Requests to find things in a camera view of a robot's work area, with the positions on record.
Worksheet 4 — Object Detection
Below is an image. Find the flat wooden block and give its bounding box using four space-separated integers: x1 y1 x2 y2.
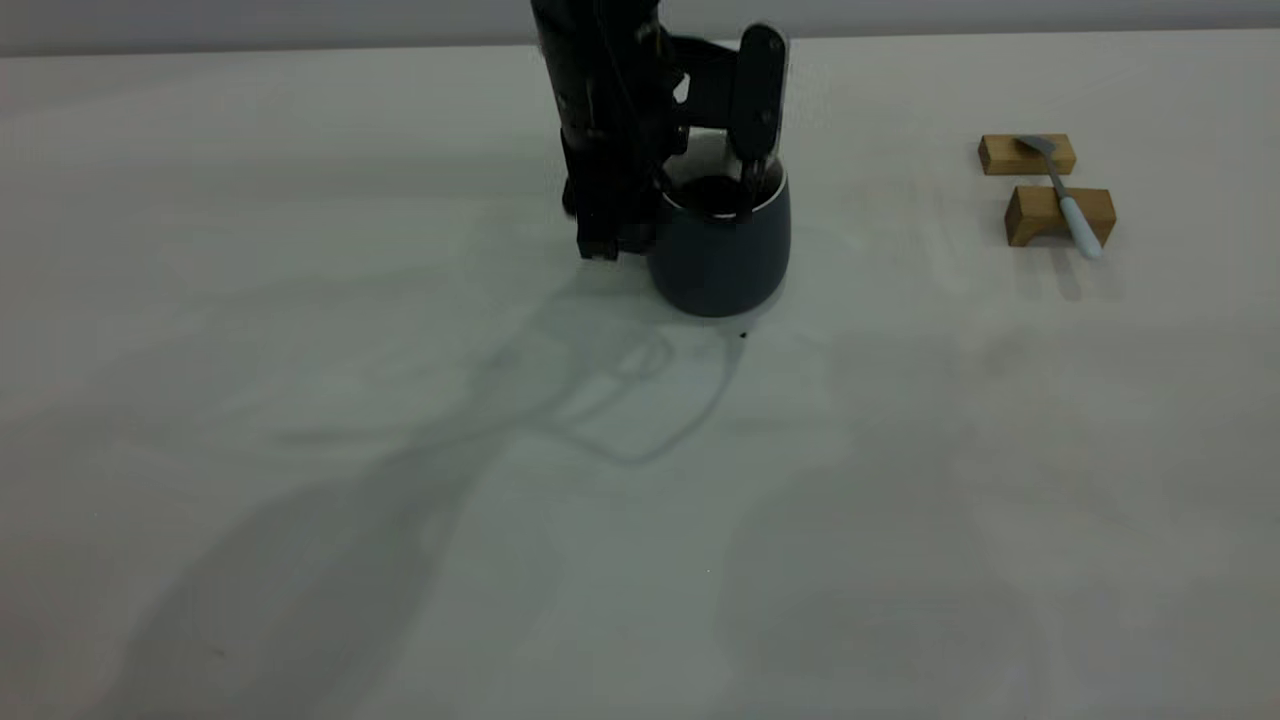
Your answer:
978 134 1078 177

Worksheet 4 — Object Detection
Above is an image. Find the arched wooden block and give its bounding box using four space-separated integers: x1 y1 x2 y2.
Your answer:
1004 185 1117 251

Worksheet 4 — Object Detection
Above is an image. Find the spoon with pale blue handle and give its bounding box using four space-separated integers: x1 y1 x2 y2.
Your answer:
1015 135 1104 261

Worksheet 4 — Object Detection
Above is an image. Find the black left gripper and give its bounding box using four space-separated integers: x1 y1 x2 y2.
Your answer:
556 24 789 263

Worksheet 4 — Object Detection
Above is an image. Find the dark grey ceramic mug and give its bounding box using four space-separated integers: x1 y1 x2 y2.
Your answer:
645 130 793 319

